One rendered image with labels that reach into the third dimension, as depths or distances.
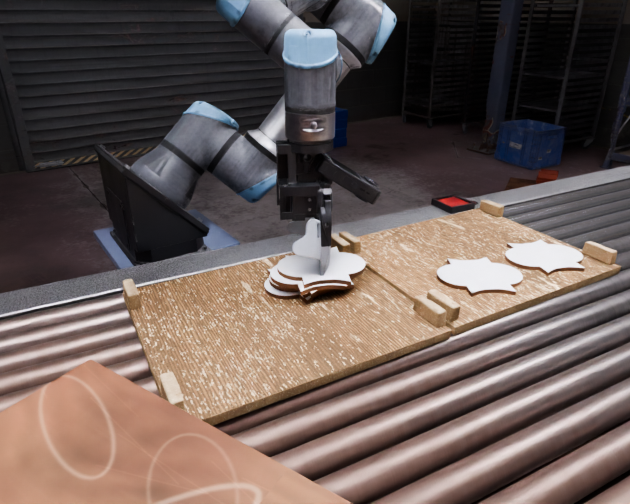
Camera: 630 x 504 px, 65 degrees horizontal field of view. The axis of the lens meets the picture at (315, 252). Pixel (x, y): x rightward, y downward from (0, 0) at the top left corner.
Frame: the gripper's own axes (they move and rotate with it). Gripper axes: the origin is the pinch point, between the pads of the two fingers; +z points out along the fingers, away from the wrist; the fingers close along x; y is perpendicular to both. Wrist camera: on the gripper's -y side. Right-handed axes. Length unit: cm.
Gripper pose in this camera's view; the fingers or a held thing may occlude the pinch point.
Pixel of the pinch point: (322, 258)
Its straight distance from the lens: 84.1
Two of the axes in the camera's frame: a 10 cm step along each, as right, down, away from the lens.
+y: -9.9, 0.5, -1.3
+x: 1.4, 4.2, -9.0
